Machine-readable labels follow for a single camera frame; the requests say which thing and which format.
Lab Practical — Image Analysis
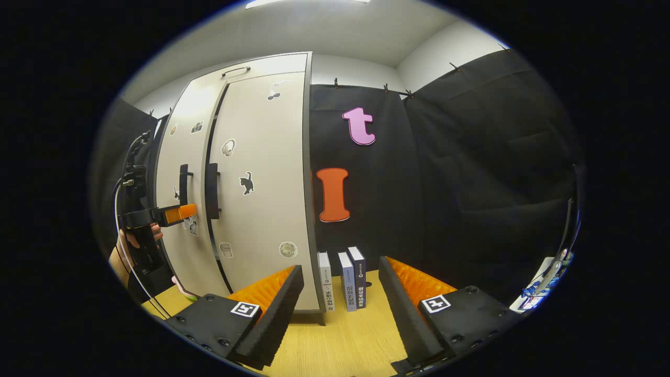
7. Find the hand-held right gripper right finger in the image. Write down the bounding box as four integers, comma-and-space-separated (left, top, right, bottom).
378, 256, 525, 367

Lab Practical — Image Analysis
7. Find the black cable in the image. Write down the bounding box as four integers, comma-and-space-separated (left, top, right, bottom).
121, 131, 172, 320

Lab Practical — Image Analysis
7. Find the white book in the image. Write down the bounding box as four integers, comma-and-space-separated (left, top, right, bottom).
317, 251, 334, 313

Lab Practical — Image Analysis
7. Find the small pink object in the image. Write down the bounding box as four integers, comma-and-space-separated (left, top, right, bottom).
171, 275, 200, 303

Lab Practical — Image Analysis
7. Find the large ceiling light panel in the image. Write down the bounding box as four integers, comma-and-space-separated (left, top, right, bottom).
245, 0, 373, 9

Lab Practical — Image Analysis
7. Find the white cable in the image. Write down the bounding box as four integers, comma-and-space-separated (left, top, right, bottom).
114, 182, 159, 318

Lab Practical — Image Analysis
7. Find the thin metal stand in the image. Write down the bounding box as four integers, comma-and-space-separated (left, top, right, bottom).
552, 164, 583, 274

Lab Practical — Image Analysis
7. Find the white cabinet door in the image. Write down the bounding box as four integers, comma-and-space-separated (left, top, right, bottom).
208, 72, 321, 311
155, 84, 231, 297

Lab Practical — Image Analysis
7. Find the grey blue book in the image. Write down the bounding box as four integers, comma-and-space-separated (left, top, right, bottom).
337, 252, 358, 313

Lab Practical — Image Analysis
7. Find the white and blue object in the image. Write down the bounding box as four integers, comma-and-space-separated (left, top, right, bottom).
510, 250, 575, 314

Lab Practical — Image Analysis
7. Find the white cabinet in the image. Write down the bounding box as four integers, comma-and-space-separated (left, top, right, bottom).
152, 51, 326, 327

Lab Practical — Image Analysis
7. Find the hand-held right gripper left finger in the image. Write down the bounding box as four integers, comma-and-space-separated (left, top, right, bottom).
165, 265, 305, 371

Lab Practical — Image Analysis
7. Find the black bar door handle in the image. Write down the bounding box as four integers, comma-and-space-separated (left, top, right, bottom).
178, 163, 194, 206

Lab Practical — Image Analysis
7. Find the black backdrop cloth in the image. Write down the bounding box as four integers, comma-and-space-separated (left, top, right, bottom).
403, 48, 585, 311
309, 83, 420, 274

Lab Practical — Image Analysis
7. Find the dark navy book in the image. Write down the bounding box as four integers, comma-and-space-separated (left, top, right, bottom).
347, 246, 367, 309

